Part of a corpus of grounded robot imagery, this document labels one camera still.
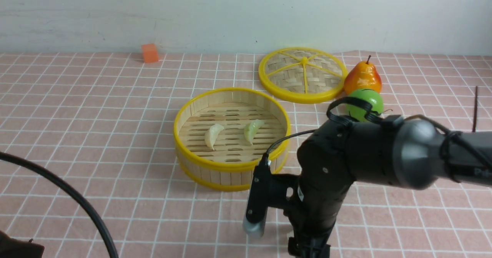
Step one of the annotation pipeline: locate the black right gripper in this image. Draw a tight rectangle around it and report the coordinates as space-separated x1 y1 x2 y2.
269 173 352 258

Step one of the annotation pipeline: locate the greenish dumpling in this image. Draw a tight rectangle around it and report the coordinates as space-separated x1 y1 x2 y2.
244 119 265 145

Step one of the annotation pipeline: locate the white dumpling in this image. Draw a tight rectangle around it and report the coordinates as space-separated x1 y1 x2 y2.
204 124 224 151

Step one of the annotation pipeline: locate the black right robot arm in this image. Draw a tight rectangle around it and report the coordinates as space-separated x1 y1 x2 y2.
284 116 491 258

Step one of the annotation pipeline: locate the bamboo steamer tray yellow rim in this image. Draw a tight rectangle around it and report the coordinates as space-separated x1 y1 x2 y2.
173 88 291 191

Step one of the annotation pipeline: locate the woven steamer lid yellow rim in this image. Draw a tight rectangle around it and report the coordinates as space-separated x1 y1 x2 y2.
258 47 348 104

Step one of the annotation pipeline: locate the green toy apple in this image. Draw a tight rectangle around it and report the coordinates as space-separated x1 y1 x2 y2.
346 88 392 122

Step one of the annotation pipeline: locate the orange yellow toy pear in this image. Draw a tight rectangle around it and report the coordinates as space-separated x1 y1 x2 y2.
343 55 382 95

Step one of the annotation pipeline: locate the orange foam cube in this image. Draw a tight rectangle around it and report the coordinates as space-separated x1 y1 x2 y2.
141 43 160 63

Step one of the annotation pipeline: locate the pink checkered tablecloth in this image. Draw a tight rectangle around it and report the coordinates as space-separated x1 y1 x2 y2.
0 51 492 258

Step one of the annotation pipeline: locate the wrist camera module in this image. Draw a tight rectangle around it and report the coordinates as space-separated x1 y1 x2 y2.
243 158 272 238

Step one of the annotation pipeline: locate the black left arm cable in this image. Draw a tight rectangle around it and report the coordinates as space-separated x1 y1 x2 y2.
0 151 120 258

